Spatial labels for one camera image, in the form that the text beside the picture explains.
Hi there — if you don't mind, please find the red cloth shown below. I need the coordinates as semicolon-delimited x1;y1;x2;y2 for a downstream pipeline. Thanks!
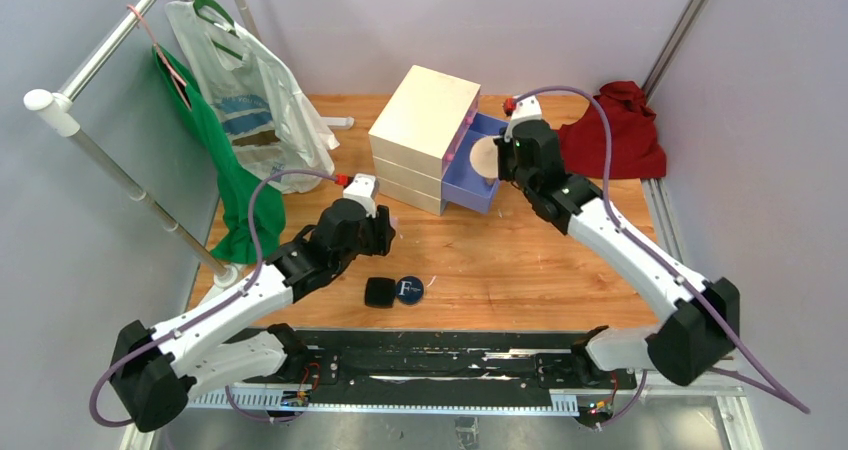
557;81;667;180

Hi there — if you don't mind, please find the round beige powder puff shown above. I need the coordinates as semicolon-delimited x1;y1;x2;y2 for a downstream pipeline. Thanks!
469;136;498;185

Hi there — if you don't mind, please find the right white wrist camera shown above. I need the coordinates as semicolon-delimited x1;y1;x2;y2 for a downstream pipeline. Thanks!
502;96;542;126

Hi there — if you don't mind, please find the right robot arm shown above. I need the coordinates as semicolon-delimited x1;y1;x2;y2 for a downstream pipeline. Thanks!
495;119;740;387

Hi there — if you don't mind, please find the white plastic bag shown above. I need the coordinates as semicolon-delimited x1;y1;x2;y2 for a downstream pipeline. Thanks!
165;1;339;193

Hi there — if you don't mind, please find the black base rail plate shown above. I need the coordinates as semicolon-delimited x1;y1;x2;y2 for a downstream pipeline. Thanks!
248;328;638;408

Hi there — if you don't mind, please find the green clothes hanger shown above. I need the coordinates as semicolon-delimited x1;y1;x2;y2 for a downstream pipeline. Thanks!
191;0;237;37

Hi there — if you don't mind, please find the pink clothes hanger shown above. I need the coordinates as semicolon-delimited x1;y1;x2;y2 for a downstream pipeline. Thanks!
126;4;191;110

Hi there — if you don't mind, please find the black square compact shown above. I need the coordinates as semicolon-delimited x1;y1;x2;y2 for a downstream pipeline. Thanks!
364;277;396;309

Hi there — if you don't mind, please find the blue purple drawer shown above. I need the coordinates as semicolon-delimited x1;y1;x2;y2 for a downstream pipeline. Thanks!
441;113;506;214

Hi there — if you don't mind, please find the metal clothes rack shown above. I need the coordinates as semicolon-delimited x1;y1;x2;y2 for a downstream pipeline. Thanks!
23;0;356;289

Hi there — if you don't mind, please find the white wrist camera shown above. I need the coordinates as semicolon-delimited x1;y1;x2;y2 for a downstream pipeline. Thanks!
342;173;379;217
502;96;542;126

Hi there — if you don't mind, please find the round navy compact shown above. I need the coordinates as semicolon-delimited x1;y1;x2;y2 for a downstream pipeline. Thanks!
395;276;425;306

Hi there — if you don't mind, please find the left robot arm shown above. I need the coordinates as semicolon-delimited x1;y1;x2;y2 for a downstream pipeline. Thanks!
105;198;396;432

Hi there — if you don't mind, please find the aluminium frame rail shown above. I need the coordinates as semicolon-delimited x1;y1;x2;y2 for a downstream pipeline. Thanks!
641;179;762;449

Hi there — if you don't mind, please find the green cloth bag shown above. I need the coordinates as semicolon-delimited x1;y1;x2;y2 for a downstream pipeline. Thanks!
151;48;286;264

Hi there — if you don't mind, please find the white mini drawer cabinet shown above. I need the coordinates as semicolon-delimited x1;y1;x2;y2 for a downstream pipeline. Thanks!
368;65;481;215

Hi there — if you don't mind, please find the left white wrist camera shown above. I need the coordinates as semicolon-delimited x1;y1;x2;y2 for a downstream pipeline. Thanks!
342;173;379;217

